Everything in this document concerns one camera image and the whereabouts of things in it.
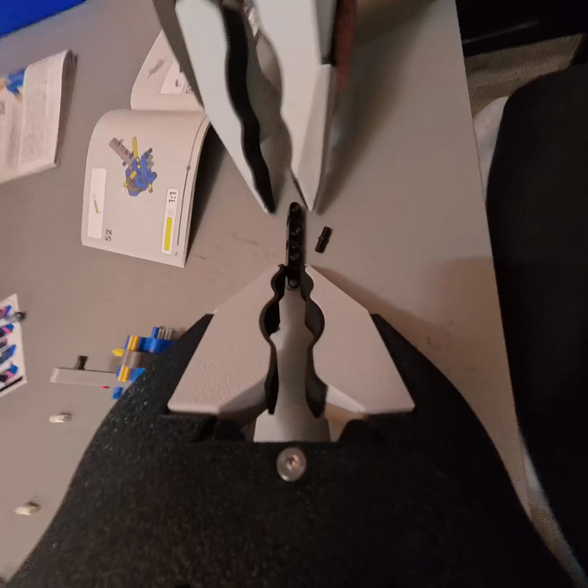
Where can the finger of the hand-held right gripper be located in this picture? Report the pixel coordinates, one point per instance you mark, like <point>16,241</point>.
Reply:
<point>211,69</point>
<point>312,115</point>

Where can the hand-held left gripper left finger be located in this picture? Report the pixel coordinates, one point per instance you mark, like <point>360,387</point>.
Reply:
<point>220,367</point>

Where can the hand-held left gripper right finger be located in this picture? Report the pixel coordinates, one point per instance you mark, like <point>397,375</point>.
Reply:
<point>363,367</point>

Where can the blue toy brick assembly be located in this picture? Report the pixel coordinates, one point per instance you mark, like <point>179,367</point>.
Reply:
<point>147,344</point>

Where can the black toy beam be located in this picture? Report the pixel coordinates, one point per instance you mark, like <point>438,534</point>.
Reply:
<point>295,239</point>

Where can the small black toy pin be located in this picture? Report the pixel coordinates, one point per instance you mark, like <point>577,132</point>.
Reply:
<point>324,239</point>
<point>19,316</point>

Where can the open instruction booklet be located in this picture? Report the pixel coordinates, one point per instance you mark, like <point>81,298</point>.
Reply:
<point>133,216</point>

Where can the small grey toy pin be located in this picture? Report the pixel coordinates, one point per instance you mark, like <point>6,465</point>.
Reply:
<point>60,418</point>
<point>27,508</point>

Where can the thick printed leaflet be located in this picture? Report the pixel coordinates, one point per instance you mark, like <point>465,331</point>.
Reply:
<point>36,115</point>

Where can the sticker sheet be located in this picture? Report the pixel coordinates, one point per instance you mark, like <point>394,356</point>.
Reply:
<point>9,349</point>

